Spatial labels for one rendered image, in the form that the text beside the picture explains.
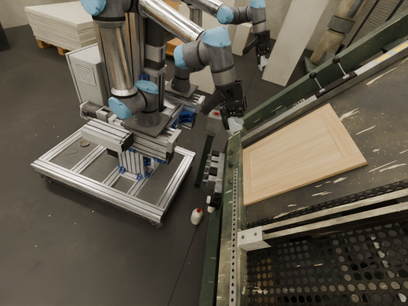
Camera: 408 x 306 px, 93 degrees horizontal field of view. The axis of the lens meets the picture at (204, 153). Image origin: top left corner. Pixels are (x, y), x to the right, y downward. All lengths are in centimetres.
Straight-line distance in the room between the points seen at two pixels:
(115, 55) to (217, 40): 46
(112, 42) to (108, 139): 55
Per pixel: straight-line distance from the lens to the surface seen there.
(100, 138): 126
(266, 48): 134
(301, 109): 132
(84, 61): 144
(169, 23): 86
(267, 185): 108
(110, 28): 91
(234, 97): 67
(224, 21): 120
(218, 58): 62
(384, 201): 81
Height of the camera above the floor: 178
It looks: 44 degrees down
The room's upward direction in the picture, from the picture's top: 15 degrees clockwise
